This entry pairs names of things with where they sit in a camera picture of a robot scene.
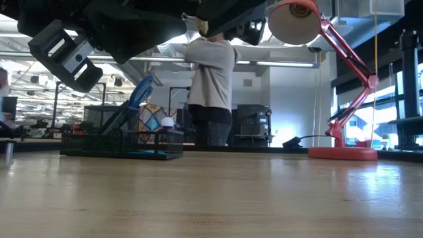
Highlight blue handled scissors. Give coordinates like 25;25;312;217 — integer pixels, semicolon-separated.
104;75;157;135

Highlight grey-blue pen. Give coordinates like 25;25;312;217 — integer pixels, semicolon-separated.
102;105;133;136

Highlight teal sticky note pad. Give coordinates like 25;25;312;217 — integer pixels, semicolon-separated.
127;150;166;156

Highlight black mesh desk organizer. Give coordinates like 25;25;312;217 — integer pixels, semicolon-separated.
60;104;184;161

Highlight colourful patchwork panel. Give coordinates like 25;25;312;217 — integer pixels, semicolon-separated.
137;102;178;133

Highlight black cabinet machine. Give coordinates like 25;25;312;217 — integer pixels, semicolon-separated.
231;104;274;148

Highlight black lamp power plug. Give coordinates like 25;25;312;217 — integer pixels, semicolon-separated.
282;136;302;149

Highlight black background monitor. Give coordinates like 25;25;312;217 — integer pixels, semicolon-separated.
0;96;18;122

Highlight red desk lamp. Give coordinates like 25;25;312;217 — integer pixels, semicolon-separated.
267;0;380;162

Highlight black aluminium table frame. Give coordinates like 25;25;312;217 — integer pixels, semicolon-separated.
0;140;423;163

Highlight black vertical post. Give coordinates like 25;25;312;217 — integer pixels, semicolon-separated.
399;29;421;151

